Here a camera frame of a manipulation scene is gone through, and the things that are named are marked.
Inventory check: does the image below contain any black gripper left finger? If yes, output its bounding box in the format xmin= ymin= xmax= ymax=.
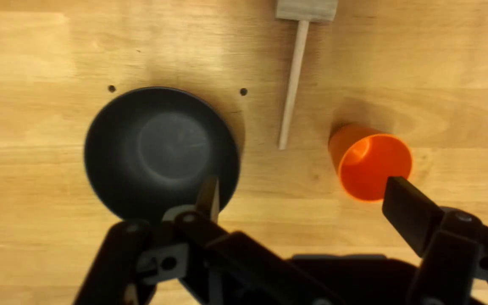
xmin=72 ymin=175 xmax=335 ymax=305

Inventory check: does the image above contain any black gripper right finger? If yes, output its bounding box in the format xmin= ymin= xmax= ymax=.
xmin=381 ymin=175 xmax=488 ymax=305

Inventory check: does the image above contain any brown cardboard box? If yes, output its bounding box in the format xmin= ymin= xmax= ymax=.
xmin=326 ymin=123 xmax=415 ymax=204

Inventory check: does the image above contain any dark grey bowl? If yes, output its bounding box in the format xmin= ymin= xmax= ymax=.
xmin=82 ymin=86 xmax=242 ymax=226

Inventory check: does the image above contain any wooden mallet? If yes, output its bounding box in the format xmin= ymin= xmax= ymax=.
xmin=274 ymin=0 xmax=338 ymax=152

